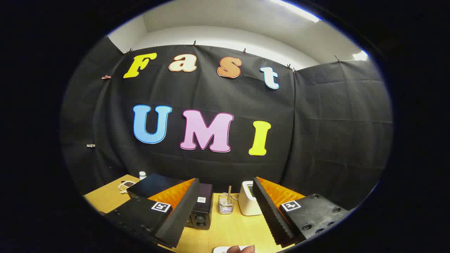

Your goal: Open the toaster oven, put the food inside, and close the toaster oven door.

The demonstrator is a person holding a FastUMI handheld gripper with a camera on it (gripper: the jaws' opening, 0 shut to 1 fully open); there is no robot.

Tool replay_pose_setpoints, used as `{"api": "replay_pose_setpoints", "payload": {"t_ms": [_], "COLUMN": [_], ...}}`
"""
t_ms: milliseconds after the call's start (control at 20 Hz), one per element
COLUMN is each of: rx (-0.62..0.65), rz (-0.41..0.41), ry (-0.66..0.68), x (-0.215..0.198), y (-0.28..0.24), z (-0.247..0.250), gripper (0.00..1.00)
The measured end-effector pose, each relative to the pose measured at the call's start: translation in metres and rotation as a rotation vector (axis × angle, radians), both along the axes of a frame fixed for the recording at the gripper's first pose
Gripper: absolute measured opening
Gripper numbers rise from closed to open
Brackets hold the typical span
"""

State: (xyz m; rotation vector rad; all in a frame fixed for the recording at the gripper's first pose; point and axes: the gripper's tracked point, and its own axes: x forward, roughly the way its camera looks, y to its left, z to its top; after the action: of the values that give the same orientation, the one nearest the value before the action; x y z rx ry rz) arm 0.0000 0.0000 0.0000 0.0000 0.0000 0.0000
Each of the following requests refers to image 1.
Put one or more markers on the white square plate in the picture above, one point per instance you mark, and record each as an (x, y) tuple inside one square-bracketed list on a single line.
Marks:
[(219, 250)]

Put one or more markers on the small dish of beans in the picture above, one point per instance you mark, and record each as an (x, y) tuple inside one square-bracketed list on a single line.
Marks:
[(127, 184)]

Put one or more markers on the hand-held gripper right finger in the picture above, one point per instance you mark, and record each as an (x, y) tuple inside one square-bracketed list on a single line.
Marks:
[(269, 211)]

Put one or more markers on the wooden stick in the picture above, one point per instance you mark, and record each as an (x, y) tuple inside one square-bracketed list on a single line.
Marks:
[(230, 191)]

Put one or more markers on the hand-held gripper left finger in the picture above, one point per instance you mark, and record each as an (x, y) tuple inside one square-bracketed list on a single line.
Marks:
[(182, 214)]

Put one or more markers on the small white bottle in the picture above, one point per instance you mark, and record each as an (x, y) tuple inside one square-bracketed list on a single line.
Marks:
[(142, 175)]

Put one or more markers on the white boxy toaster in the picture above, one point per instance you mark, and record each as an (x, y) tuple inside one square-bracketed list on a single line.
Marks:
[(246, 203)]

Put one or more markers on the black toaster oven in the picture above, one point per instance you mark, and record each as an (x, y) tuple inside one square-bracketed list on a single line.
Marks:
[(154, 184)]

